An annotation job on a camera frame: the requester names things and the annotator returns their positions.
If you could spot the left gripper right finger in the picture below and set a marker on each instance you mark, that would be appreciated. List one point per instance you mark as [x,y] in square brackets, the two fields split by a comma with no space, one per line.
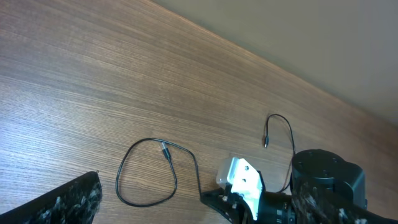
[315,204]

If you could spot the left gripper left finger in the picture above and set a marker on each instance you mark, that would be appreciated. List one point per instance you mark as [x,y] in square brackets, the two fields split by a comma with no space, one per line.
[77,201]

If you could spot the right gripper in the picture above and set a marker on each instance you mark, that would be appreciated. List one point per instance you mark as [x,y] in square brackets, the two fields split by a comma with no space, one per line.
[273,208]

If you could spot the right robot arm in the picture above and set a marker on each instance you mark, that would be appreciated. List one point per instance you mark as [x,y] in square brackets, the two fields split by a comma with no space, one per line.
[331,172]

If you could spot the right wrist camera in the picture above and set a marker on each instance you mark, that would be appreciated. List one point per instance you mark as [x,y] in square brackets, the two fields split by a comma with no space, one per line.
[237,176]

